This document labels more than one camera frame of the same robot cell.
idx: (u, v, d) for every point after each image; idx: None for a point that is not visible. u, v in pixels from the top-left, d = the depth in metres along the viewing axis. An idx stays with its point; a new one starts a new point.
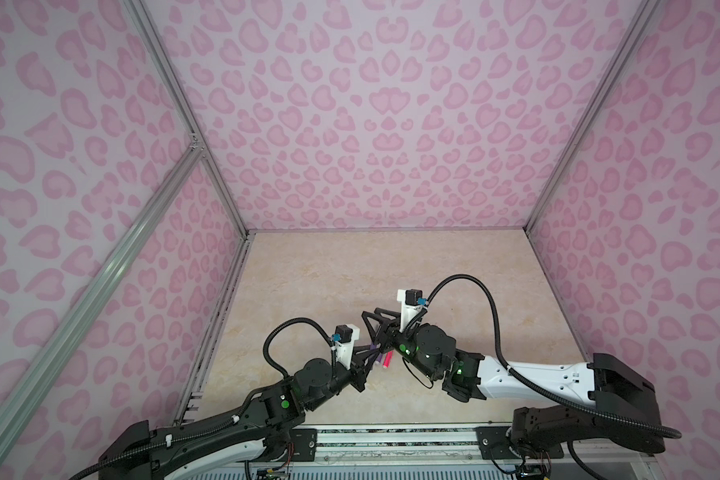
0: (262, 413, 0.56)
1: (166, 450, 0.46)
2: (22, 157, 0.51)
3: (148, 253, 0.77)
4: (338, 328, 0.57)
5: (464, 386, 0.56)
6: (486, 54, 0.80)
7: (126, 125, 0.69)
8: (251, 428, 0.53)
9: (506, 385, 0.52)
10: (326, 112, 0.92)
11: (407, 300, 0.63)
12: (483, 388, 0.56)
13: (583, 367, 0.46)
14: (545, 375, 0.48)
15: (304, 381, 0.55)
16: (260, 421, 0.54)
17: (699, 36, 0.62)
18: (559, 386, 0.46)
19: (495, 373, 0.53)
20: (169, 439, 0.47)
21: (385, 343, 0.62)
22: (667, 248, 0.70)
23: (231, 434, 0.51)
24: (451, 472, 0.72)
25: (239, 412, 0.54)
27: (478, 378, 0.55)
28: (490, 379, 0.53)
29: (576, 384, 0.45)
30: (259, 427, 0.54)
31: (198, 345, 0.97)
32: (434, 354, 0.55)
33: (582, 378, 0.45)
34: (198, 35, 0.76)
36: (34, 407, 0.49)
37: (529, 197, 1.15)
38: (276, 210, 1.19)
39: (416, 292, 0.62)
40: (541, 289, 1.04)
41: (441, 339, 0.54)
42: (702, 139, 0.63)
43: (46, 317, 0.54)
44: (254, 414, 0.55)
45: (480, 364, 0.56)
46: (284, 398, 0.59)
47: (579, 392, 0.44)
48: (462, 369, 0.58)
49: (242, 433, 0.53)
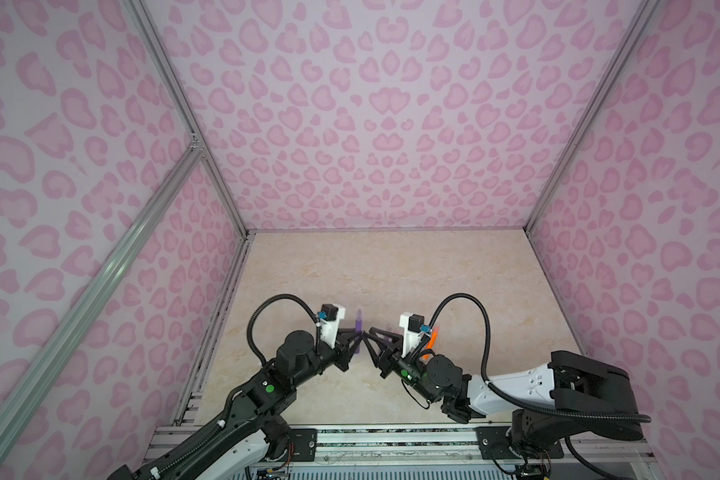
0: (249, 406, 0.53)
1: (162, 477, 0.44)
2: (22, 157, 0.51)
3: (148, 253, 0.77)
4: (325, 306, 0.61)
5: (464, 409, 0.60)
6: (486, 54, 0.80)
7: (126, 125, 0.69)
8: (242, 424, 0.51)
9: (492, 401, 0.56)
10: (326, 112, 0.92)
11: (409, 327, 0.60)
12: (474, 406, 0.59)
13: (544, 368, 0.49)
14: (516, 382, 0.52)
15: (290, 353, 0.54)
16: (250, 414, 0.52)
17: (699, 35, 0.62)
18: (527, 391, 0.50)
19: (480, 390, 0.57)
20: (156, 470, 0.44)
21: (387, 367, 0.63)
22: (667, 248, 0.70)
23: (221, 439, 0.49)
24: (450, 471, 0.72)
25: (225, 414, 0.52)
27: (467, 396, 0.59)
28: (477, 397, 0.57)
29: (539, 386, 0.48)
30: (247, 421, 0.52)
31: (198, 345, 0.97)
32: (444, 386, 0.58)
33: (544, 379, 0.48)
34: (198, 35, 0.76)
36: (34, 409, 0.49)
37: (529, 197, 1.15)
38: (276, 210, 1.19)
39: (420, 319, 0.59)
40: (541, 289, 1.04)
41: (449, 368, 0.56)
42: (702, 139, 0.63)
43: (46, 317, 0.54)
44: (241, 409, 0.53)
45: (469, 383, 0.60)
46: (268, 383, 0.57)
47: (542, 392, 0.47)
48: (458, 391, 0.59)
49: (231, 432, 0.50)
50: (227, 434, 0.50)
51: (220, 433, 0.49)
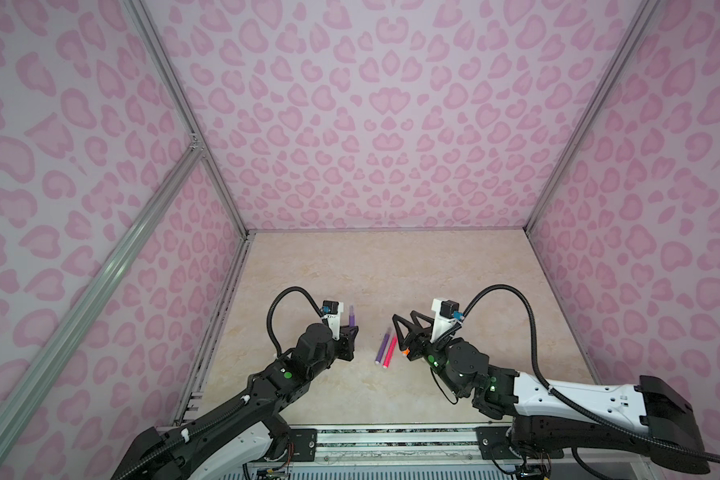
0: (269, 387, 0.56)
1: (188, 444, 0.44)
2: (22, 157, 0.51)
3: (148, 253, 0.77)
4: (329, 300, 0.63)
5: (496, 404, 0.54)
6: (486, 54, 0.80)
7: (126, 125, 0.69)
8: (264, 403, 0.53)
9: (546, 405, 0.51)
10: (326, 112, 0.92)
11: (441, 312, 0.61)
12: (519, 407, 0.54)
13: (631, 390, 0.46)
14: (591, 397, 0.47)
15: (311, 341, 0.58)
16: (270, 395, 0.54)
17: (699, 36, 0.62)
18: (606, 409, 0.46)
19: (534, 392, 0.52)
20: (187, 433, 0.45)
21: (415, 350, 0.61)
22: (668, 248, 0.70)
23: (245, 414, 0.51)
24: (451, 472, 0.72)
25: (249, 391, 0.54)
27: (515, 396, 0.53)
28: (530, 399, 0.52)
29: (625, 407, 0.45)
30: (270, 399, 0.54)
31: (198, 345, 0.97)
32: (469, 373, 0.52)
33: (631, 401, 0.45)
34: (198, 35, 0.76)
36: (34, 409, 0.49)
37: (529, 197, 1.15)
38: (276, 210, 1.19)
39: (453, 305, 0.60)
40: (541, 289, 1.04)
41: (474, 356, 0.52)
42: (702, 139, 0.63)
43: (46, 317, 0.54)
44: (263, 389, 0.55)
45: (515, 381, 0.54)
46: (286, 370, 0.60)
47: (628, 415, 0.44)
48: (495, 386, 0.56)
49: (254, 409, 0.52)
50: (250, 412, 0.51)
51: (243, 409, 0.51)
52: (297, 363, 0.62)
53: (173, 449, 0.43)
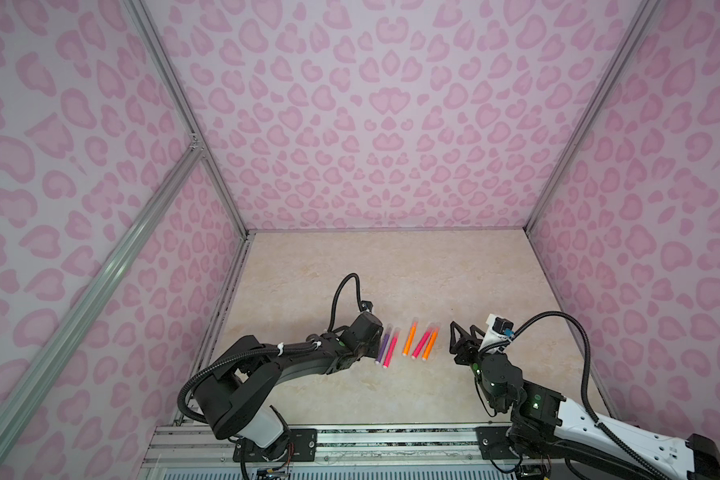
0: (332, 345, 0.62)
1: (280, 357, 0.49)
2: (22, 157, 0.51)
3: (148, 253, 0.77)
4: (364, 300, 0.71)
5: (535, 420, 0.56)
6: (486, 54, 0.80)
7: (126, 125, 0.69)
8: (327, 354, 0.59)
9: (589, 436, 0.52)
10: (326, 112, 0.92)
11: (493, 326, 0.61)
12: (559, 430, 0.55)
13: (682, 445, 0.47)
14: (638, 439, 0.49)
15: (369, 319, 0.68)
16: (332, 350, 0.61)
17: (699, 35, 0.62)
18: (653, 455, 0.47)
19: (579, 420, 0.53)
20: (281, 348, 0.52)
21: (461, 357, 0.68)
22: (668, 248, 0.70)
23: (316, 355, 0.57)
24: (450, 472, 0.72)
25: (318, 340, 0.61)
27: (559, 418, 0.54)
28: (574, 426, 0.53)
29: (674, 459, 0.46)
30: (332, 353, 0.61)
31: (198, 345, 0.97)
32: (499, 383, 0.56)
33: (680, 454, 0.46)
34: (198, 35, 0.76)
36: (35, 408, 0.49)
37: (529, 197, 1.15)
38: (276, 210, 1.19)
39: (506, 322, 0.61)
40: (541, 289, 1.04)
41: (507, 367, 0.56)
42: (702, 139, 0.63)
43: (46, 317, 0.54)
44: (327, 343, 0.62)
45: (561, 405, 0.56)
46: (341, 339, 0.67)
47: (675, 466, 0.46)
48: (538, 405, 0.57)
49: (320, 355, 0.58)
50: (318, 355, 0.57)
51: (313, 352, 0.56)
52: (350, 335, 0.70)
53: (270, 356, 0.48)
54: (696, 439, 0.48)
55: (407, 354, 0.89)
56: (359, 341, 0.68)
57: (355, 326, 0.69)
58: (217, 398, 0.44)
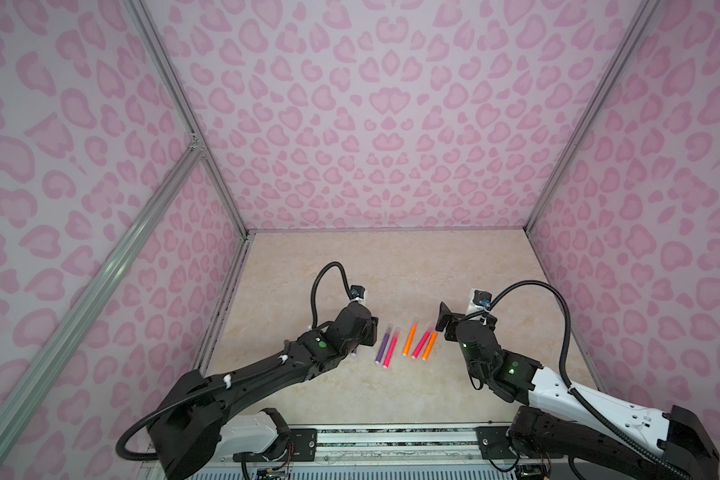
0: (305, 353, 0.56)
1: (229, 390, 0.45)
2: (22, 157, 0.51)
3: (148, 253, 0.77)
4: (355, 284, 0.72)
5: (510, 386, 0.56)
6: (486, 54, 0.80)
7: (126, 125, 0.69)
8: (299, 365, 0.53)
9: (561, 402, 0.51)
10: (326, 112, 0.92)
11: (473, 299, 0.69)
12: (533, 396, 0.55)
13: (658, 415, 0.44)
14: (611, 408, 0.47)
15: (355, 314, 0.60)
16: (306, 360, 0.54)
17: (699, 35, 0.62)
18: (624, 422, 0.45)
19: (552, 386, 0.52)
20: (230, 380, 0.46)
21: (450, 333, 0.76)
22: (668, 248, 0.70)
23: (284, 371, 0.51)
24: (450, 471, 0.72)
25: (286, 352, 0.54)
27: (532, 384, 0.54)
28: (547, 393, 0.52)
29: (645, 427, 0.43)
30: (304, 363, 0.54)
31: (198, 345, 0.97)
32: (470, 342, 0.59)
33: (654, 423, 0.43)
34: (198, 35, 0.76)
36: (34, 408, 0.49)
37: (529, 197, 1.15)
38: (276, 210, 1.19)
39: (482, 293, 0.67)
40: (541, 288, 1.06)
41: (478, 330, 0.57)
42: (702, 139, 0.63)
43: (46, 317, 0.54)
44: (300, 352, 0.55)
45: (537, 372, 0.55)
46: (321, 340, 0.60)
47: (645, 434, 0.43)
48: (514, 369, 0.56)
49: (291, 368, 0.52)
50: (288, 370, 0.52)
51: (279, 367, 0.51)
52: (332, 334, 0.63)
53: (214, 393, 0.43)
54: (675, 412, 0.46)
55: (408, 354, 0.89)
56: (344, 338, 0.61)
57: (339, 323, 0.61)
58: (165, 449, 0.41)
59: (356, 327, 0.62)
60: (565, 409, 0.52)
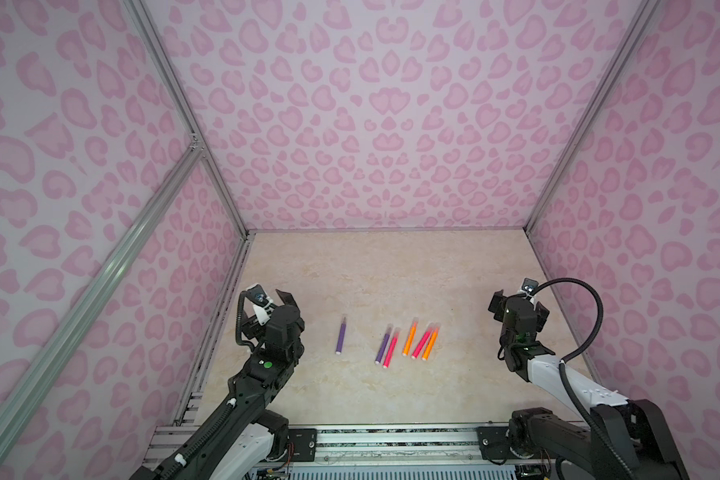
0: (251, 384, 0.54)
1: (186, 465, 0.42)
2: (22, 157, 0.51)
3: (148, 253, 0.77)
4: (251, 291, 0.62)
5: (518, 359, 0.65)
6: (486, 54, 0.80)
7: (126, 125, 0.69)
8: (252, 399, 0.52)
9: (548, 372, 0.58)
10: (326, 112, 0.92)
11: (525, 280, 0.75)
12: (530, 366, 0.63)
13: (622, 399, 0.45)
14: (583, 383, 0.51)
15: (280, 325, 0.57)
16: (255, 390, 0.53)
17: (699, 36, 0.62)
18: (585, 390, 0.49)
19: (549, 361, 0.59)
20: (181, 456, 0.43)
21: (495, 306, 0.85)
22: (668, 248, 0.70)
23: (240, 414, 0.50)
24: (450, 472, 0.72)
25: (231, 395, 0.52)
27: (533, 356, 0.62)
28: (541, 364, 0.60)
29: (602, 399, 0.46)
30: (256, 395, 0.53)
31: (198, 345, 0.97)
32: (513, 311, 0.69)
33: (612, 398, 0.46)
34: (198, 35, 0.76)
36: (34, 408, 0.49)
37: (529, 197, 1.15)
38: (276, 210, 1.19)
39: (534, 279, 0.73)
40: (541, 288, 1.06)
41: (525, 307, 0.65)
42: (702, 139, 0.63)
43: (46, 317, 0.54)
44: (246, 387, 0.53)
45: (546, 356, 0.60)
46: (263, 360, 0.58)
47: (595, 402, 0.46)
48: (530, 349, 0.64)
49: (245, 405, 0.51)
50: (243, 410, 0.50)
51: (233, 413, 0.49)
52: (273, 349, 0.61)
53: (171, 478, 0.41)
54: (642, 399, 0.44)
55: (407, 354, 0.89)
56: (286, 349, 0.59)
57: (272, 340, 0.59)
58: None
59: (286, 336, 0.60)
60: (549, 382, 0.58)
